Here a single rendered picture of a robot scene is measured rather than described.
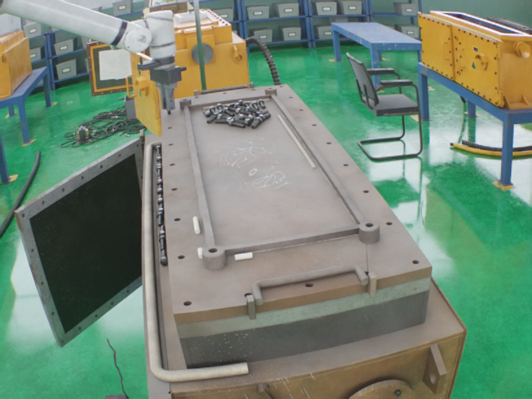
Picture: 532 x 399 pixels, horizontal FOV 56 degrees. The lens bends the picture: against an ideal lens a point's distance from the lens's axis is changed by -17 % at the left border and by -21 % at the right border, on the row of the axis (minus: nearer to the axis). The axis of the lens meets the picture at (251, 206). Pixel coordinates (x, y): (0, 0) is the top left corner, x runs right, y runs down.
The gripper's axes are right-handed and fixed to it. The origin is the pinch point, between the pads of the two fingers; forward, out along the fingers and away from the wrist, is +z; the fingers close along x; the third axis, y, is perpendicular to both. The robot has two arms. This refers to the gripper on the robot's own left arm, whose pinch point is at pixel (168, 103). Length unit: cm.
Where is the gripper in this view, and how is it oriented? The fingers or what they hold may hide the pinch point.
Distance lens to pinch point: 195.5
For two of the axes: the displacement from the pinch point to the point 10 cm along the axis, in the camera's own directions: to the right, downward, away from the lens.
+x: -6.2, -3.0, 7.2
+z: 0.9, 8.9, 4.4
